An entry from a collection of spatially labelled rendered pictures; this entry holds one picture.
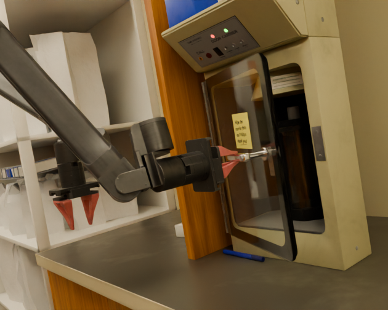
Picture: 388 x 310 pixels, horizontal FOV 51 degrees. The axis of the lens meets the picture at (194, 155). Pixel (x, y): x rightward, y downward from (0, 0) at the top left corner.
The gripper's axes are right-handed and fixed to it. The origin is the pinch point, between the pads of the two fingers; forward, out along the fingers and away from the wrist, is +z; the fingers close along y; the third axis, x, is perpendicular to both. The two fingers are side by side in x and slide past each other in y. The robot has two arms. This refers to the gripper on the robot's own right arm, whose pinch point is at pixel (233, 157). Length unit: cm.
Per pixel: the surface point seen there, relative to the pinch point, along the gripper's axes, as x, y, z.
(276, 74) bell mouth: -1.8, 15.9, 15.7
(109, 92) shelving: 147, 37, 54
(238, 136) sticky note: 3.2, 3.8, 5.6
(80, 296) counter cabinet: 60, -36, -15
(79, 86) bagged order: 126, 38, 27
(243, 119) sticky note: -0.4, 7.3, 4.3
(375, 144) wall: -1, -6, 55
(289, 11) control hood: -13.6, 25.4, 7.4
